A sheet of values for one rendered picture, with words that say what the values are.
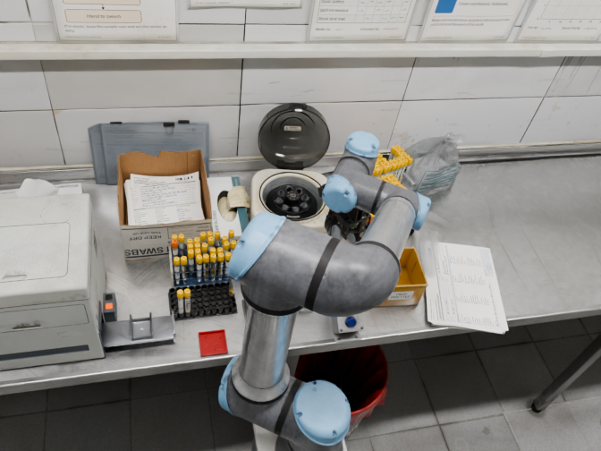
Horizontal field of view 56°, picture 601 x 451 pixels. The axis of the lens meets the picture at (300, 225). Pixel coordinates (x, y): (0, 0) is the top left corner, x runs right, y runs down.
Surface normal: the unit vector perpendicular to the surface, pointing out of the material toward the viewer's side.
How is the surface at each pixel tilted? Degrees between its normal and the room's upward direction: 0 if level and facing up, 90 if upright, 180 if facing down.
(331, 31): 93
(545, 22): 94
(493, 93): 90
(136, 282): 0
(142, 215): 2
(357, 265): 24
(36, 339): 90
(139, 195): 1
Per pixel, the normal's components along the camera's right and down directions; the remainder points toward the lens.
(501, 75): 0.22, 0.75
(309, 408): 0.24, -0.62
